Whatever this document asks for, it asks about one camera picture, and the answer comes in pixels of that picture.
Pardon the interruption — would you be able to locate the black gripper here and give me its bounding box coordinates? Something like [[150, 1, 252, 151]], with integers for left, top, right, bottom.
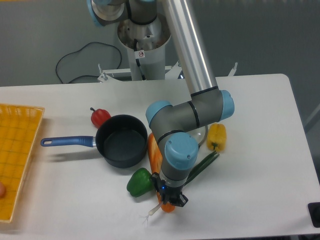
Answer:
[[150, 171, 189, 207]]

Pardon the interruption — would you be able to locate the green onion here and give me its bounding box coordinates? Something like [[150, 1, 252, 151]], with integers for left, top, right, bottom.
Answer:
[[140, 151, 220, 224]]

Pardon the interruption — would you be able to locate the green bell pepper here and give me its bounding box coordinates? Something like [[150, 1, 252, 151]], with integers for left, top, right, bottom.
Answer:
[[126, 167, 154, 198]]

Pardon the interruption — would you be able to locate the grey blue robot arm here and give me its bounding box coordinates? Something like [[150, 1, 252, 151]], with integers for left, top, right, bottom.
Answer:
[[87, 0, 235, 207]]

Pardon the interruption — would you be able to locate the orange baguette bread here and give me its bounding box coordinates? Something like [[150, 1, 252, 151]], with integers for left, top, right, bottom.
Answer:
[[147, 133, 176, 213]]

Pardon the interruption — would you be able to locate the glass pot lid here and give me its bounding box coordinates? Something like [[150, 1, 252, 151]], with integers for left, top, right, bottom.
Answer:
[[188, 125, 208, 147]]

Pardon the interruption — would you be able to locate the yellow bell pepper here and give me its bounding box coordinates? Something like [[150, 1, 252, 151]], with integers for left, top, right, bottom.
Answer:
[[206, 123, 227, 152]]

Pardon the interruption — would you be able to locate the red bell pepper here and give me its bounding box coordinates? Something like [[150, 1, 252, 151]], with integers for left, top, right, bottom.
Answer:
[[90, 107, 111, 129]]

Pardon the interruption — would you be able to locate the black device at edge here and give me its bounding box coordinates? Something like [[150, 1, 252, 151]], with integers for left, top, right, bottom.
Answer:
[[307, 202, 320, 228]]

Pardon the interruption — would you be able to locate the yellow woven basket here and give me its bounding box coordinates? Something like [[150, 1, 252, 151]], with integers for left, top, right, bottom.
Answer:
[[0, 103, 45, 223]]

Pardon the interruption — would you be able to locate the black saucepan blue handle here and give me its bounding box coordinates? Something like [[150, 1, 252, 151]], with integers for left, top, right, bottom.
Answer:
[[40, 114, 148, 169]]

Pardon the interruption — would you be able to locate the white metal base frame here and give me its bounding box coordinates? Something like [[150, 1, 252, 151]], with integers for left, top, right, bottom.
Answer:
[[96, 59, 239, 83]]

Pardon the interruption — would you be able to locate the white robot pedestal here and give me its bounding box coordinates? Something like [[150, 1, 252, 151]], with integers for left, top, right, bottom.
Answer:
[[117, 13, 171, 81]]

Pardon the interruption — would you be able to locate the black cable on floor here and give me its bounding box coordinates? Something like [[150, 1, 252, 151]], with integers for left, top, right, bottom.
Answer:
[[55, 41, 123, 84]]

